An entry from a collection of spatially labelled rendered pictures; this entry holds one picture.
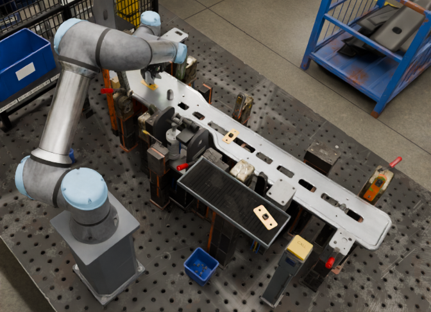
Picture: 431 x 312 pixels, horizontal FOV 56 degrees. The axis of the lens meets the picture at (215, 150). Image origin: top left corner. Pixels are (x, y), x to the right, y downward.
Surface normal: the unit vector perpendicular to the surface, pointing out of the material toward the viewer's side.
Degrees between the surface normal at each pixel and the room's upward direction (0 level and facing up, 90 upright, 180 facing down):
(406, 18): 6
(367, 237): 0
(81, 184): 7
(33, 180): 41
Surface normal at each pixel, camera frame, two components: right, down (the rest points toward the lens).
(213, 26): 0.09, -0.61
